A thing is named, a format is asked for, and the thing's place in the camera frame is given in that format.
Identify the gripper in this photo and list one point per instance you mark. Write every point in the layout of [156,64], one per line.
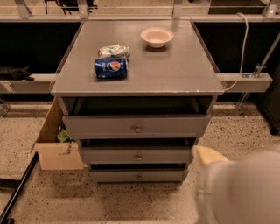
[217,171]

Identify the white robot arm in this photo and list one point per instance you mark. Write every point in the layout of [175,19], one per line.
[238,192]

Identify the grey drawer cabinet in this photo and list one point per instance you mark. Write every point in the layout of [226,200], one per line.
[174,80]

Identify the grey top drawer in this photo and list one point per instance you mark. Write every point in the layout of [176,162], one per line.
[135,126]

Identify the blue pepsi can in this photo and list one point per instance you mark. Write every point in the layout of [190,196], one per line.
[110,68]

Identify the white bowl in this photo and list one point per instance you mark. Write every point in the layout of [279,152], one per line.
[156,37]

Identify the crushed green white can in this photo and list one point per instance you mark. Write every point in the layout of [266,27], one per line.
[111,51]

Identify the green packet in box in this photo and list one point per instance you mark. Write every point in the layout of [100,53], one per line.
[64,137]

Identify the cardboard box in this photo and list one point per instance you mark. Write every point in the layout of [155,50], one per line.
[53,154]

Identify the black floor bar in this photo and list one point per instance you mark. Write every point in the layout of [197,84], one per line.
[16,185]

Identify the black object on ledge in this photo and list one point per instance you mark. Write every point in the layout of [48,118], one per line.
[15,74]

